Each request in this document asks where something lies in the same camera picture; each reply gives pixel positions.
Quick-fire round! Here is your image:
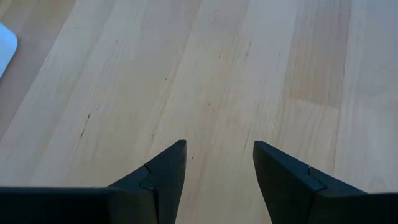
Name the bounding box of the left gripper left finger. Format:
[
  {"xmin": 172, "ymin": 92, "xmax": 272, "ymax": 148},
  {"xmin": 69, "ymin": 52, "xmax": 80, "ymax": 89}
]
[{"xmin": 107, "ymin": 139, "xmax": 187, "ymax": 224}]

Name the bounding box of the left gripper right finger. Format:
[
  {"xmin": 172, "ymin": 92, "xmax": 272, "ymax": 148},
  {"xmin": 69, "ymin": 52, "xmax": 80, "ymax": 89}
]
[{"xmin": 252, "ymin": 139, "xmax": 368, "ymax": 224}]

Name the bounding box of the white plastic bin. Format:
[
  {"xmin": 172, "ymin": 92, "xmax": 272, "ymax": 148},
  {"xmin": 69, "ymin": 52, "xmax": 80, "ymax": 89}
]
[{"xmin": 0, "ymin": 22, "xmax": 19, "ymax": 78}]

